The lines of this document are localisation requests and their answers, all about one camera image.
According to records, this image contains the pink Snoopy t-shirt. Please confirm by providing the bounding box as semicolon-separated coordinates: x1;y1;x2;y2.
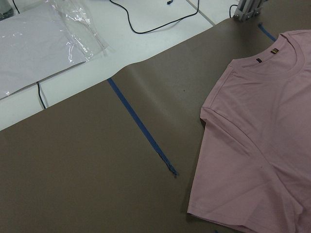
188;30;311;233

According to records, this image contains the brown paper table mat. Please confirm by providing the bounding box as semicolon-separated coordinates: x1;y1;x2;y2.
0;0;311;233

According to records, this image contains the clear plastic garment bag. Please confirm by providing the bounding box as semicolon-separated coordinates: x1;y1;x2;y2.
0;0;107;98

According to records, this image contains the black cable on desk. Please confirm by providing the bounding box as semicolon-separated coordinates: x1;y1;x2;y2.
108;0;200;34

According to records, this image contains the aluminium frame post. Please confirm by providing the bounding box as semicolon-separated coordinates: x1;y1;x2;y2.
233;0;266;22

